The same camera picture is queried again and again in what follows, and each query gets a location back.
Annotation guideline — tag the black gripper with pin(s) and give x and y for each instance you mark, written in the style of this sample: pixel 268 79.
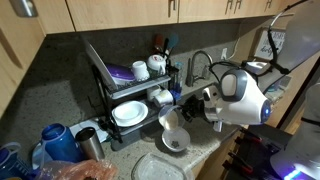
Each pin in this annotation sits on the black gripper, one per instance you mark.
pixel 197 108

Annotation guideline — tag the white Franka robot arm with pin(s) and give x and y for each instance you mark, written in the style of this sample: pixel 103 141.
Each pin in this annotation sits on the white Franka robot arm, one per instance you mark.
pixel 246 100

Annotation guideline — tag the white ceramic bowl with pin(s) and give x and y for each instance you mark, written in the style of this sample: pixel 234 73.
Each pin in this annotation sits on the white ceramic bowl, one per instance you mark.
pixel 175 141

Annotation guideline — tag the purple plastic bowl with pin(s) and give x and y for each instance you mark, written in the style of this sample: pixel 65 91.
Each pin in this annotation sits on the purple plastic bowl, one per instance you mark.
pixel 120 73

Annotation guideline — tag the blue dish soap bottle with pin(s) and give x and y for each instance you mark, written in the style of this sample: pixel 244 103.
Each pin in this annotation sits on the blue dish soap bottle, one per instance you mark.
pixel 176 90

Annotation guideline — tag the steel kitchen faucet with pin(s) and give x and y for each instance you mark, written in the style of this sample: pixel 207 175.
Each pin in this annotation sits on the steel kitchen faucet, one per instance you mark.
pixel 190 71

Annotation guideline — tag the utensil holder caddy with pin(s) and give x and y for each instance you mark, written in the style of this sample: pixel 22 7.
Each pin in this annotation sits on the utensil holder caddy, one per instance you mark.
pixel 172 74

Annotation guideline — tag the white mug with red print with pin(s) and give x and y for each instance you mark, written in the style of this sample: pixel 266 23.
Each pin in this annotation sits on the white mug with red print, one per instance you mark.
pixel 156 63

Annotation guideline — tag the round white dinner plate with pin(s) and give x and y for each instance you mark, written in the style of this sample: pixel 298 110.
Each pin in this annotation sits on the round white dinner plate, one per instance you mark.
pixel 129 113

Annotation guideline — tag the wooden base cabinet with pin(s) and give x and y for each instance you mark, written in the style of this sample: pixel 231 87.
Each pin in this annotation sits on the wooden base cabinet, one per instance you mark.
pixel 213 163

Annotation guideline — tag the grey drying mat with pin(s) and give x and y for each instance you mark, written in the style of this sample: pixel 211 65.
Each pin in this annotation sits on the grey drying mat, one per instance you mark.
pixel 133 138

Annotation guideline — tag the black kitchen utensil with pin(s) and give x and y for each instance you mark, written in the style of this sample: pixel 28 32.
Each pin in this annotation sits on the black kitchen utensil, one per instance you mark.
pixel 165 48

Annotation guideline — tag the blue spatula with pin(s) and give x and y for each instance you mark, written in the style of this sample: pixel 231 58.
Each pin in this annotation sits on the blue spatula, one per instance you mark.
pixel 172 41

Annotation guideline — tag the red spatula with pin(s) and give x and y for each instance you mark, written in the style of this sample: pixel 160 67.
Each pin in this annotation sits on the red spatula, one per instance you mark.
pixel 158 41

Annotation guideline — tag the black robot cart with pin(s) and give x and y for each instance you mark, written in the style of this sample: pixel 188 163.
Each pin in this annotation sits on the black robot cart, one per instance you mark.
pixel 256 150

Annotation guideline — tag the water filter pitcher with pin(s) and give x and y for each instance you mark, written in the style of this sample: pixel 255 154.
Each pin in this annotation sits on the water filter pitcher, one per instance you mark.
pixel 256 66

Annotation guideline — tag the large white platter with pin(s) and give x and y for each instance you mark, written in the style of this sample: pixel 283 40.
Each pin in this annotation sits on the large white platter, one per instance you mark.
pixel 100 63

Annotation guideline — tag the framed text sign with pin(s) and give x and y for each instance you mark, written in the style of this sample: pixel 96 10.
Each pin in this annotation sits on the framed text sign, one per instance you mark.
pixel 265 43

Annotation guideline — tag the steel tumbler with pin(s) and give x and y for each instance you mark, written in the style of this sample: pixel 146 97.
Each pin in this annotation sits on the steel tumbler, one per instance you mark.
pixel 90 145

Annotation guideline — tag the white paper sheet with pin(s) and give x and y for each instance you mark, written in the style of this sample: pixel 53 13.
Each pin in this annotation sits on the white paper sheet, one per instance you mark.
pixel 83 126

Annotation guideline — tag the orange plastic bag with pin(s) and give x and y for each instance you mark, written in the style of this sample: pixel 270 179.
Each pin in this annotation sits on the orange plastic bag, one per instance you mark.
pixel 80 170

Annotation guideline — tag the blue water jug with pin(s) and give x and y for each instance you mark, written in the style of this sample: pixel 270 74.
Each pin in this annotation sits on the blue water jug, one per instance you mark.
pixel 60 143

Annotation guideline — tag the blue plastic pitcher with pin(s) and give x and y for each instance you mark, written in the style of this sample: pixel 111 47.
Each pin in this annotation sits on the blue plastic pitcher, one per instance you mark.
pixel 11 163

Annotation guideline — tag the white wall outlet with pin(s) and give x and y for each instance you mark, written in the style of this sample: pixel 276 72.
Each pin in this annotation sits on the white wall outlet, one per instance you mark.
pixel 224 53

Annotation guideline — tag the wooden wall cabinet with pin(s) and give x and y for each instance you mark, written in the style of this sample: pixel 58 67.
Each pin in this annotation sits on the wooden wall cabinet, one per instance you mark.
pixel 116 13

